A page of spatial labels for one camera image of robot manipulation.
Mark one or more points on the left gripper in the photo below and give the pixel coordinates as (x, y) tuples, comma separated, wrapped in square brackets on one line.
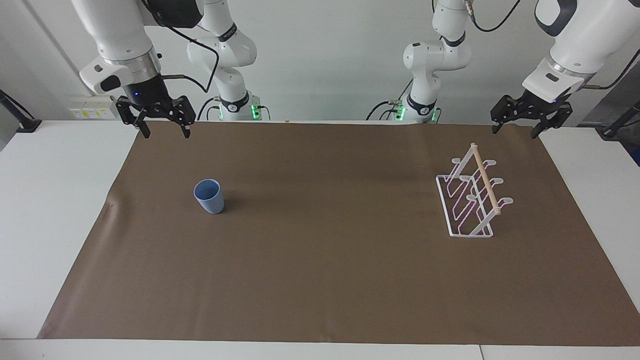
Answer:
[(545, 107)]

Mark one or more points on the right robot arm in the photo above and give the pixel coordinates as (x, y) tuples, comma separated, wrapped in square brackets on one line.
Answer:
[(117, 30)]

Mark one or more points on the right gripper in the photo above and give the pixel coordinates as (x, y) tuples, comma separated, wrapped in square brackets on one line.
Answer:
[(147, 92)]

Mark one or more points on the black stand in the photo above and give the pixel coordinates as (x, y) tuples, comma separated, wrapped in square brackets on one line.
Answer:
[(617, 127), (22, 120)]

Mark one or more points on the white wall socket strip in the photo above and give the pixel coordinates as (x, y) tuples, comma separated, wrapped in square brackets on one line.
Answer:
[(92, 109)]

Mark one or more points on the blue cup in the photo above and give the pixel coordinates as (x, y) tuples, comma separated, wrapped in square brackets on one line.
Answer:
[(210, 197)]

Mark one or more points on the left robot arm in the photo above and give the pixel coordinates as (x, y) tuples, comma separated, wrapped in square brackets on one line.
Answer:
[(580, 40)]

